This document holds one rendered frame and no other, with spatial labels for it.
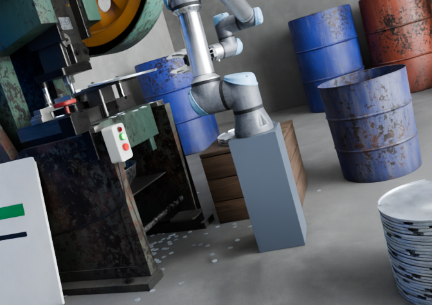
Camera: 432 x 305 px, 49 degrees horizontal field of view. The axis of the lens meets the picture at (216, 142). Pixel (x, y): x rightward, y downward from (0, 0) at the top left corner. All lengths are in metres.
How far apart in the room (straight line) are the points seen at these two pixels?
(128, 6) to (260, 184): 1.08
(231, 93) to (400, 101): 0.88
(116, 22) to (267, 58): 3.01
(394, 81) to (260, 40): 3.07
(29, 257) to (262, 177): 1.00
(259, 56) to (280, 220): 3.55
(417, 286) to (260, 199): 0.67
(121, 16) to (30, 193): 0.92
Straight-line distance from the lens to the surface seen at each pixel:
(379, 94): 2.22
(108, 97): 2.04
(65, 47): 2.07
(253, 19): 2.12
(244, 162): 1.74
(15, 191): 2.10
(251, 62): 5.23
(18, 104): 2.16
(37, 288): 2.12
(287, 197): 1.77
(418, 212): 1.32
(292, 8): 5.07
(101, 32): 2.42
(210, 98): 1.76
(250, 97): 1.73
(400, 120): 2.29
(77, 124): 1.73
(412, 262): 1.33
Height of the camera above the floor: 0.76
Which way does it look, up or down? 10 degrees down
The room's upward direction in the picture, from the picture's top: 16 degrees counter-clockwise
